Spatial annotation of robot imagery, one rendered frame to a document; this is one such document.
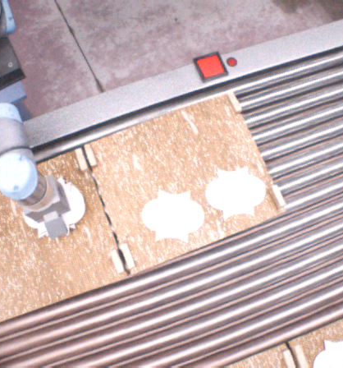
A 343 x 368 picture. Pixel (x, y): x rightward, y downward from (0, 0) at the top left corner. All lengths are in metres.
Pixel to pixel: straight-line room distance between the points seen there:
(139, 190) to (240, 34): 1.50
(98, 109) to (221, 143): 0.34
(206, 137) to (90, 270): 0.44
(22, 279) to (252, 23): 1.85
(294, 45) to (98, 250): 0.79
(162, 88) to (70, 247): 0.49
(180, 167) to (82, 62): 1.37
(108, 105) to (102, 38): 1.25
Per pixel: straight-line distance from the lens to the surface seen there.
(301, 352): 1.09
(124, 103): 1.22
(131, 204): 1.10
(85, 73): 2.35
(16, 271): 1.15
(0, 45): 1.39
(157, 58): 2.34
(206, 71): 1.24
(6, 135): 0.85
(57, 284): 1.11
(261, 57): 1.30
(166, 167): 1.12
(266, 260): 1.12
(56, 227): 1.00
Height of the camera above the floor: 2.01
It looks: 75 degrees down
